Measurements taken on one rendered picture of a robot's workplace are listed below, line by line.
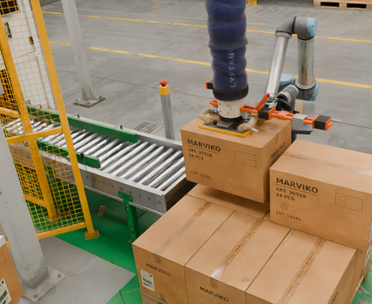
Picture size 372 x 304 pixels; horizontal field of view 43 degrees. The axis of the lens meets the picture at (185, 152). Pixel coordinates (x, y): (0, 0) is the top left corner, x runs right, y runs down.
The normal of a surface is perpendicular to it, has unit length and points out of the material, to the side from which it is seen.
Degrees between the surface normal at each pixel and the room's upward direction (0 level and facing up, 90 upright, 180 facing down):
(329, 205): 90
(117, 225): 0
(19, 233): 90
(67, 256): 0
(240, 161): 90
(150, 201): 90
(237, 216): 0
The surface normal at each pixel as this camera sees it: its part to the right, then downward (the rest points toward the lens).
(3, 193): 0.82, 0.21
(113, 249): -0.09, -0.87
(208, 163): -0.58, 0.45
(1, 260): 0.96, 0.04
